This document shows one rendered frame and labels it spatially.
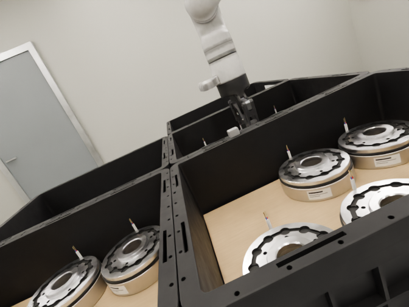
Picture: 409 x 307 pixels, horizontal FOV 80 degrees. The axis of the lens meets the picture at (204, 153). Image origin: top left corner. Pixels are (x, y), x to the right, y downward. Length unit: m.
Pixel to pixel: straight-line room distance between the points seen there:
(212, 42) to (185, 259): 0.47
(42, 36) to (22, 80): 0.56
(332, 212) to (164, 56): 3.13
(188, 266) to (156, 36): 3.27
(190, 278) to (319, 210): 0.22
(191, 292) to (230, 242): 0.19
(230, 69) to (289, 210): 0.34
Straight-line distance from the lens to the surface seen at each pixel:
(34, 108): 3.58
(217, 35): 0.58
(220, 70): 0.58
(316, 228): 0.29
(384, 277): 0.22
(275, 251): 0.27
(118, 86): 3.34
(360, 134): 0.45
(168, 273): 0.20
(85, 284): 0.40
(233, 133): 0.42
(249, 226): 0.37
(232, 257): 0.33
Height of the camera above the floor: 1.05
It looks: 17 degrees down
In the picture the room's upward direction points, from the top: 24 degrees counter-clockwise
